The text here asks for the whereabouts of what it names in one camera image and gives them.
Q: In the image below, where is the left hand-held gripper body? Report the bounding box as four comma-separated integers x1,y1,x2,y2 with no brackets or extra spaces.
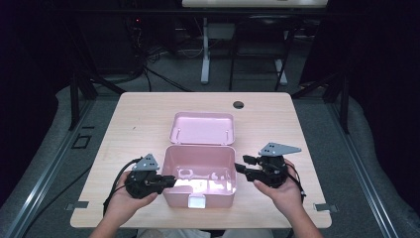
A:
125,153,163,199

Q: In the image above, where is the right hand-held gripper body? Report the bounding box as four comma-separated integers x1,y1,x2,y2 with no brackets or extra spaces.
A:
254,142,302,189

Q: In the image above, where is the pink box with white handle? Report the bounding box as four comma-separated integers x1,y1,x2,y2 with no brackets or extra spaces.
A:
160,111,239,210

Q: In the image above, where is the person's left hand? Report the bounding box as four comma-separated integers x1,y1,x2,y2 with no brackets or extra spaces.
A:
105,171,159,223

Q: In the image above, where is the person's right hand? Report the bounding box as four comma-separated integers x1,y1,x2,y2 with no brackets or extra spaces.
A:
253,159,307,218

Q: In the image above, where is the grey tape strip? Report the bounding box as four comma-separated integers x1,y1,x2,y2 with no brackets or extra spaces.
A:
64,200,90,211
313,202,339,213

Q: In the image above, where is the black metal stand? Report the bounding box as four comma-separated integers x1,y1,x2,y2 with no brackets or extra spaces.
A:
290,70,352,135
67,63,127,132

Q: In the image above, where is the white desk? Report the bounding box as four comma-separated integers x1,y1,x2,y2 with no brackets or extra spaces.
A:
181,0,329,85

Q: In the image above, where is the black equipment with red light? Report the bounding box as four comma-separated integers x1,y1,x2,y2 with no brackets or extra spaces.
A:
78,14,144,75

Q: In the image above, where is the dark curtain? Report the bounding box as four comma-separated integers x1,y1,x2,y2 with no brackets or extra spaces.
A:
346,0,420,212
0,0,72,206

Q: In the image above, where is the left hand-held gripper cable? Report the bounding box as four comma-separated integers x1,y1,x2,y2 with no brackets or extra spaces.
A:
102,157,144,216

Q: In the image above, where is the hand-held gripper cable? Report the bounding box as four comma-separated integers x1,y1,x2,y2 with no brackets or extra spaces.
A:
102,157,144,216
286,164,308,204

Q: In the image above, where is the right hand-held gripper cable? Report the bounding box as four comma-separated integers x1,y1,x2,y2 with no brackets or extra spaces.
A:
286,164,308,204

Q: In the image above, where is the thin black floor cable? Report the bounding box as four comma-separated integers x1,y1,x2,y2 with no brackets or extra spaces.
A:
22,165,94,238

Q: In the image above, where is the aluminium floor rail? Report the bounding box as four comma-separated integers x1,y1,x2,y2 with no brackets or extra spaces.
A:
5,98,97,238
326,102,401,238

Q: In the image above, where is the black chair frame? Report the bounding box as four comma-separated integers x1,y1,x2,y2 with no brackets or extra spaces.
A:
228,14,299,92

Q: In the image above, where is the tangle of cables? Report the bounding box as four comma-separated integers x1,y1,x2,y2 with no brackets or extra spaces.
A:
125,16,206,68

